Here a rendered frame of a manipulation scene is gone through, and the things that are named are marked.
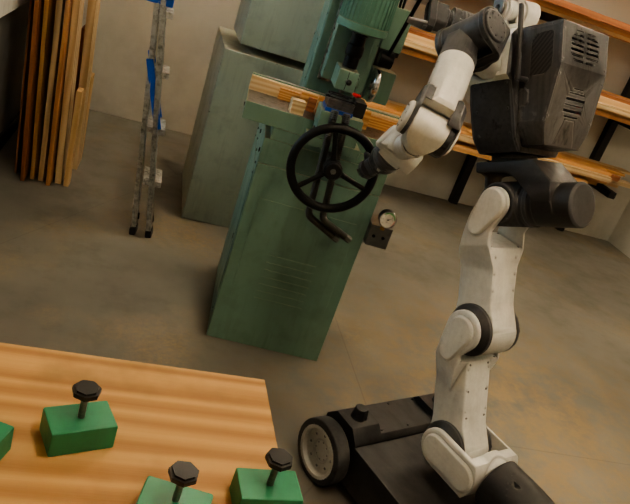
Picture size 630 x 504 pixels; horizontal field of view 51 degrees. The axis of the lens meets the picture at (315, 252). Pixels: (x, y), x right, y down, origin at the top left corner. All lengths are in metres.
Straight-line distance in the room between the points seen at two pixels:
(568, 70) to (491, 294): 0.59
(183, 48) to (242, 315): 2.56
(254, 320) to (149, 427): 1.27
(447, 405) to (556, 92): 0.89
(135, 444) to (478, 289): 1.00
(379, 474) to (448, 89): 1.06
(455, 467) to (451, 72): 1.03
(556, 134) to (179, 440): 1.13
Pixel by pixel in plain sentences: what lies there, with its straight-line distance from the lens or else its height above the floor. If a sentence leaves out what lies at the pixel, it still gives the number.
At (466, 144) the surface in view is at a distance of 4.78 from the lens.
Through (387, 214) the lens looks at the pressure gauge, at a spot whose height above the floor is 0.68.
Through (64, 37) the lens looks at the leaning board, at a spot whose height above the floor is 0.72.
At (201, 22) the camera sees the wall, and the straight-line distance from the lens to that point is 4.65.
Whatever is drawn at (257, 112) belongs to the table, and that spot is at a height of 0.87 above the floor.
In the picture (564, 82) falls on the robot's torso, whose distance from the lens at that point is 1.73.
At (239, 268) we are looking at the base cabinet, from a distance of 2.41.
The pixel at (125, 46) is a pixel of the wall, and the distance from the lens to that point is 4.70.
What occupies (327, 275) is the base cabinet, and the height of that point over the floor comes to 0.37.
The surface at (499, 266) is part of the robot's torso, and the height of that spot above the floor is 0.80.
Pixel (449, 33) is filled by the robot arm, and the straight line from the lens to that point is 1.71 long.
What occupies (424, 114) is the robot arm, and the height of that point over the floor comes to 1.14.
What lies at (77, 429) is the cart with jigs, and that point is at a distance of 1.20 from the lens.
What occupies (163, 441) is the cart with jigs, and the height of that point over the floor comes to 0.53.
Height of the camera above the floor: 1.38
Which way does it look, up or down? 23 degrees down
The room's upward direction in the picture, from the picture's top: 19 degrees clockwise
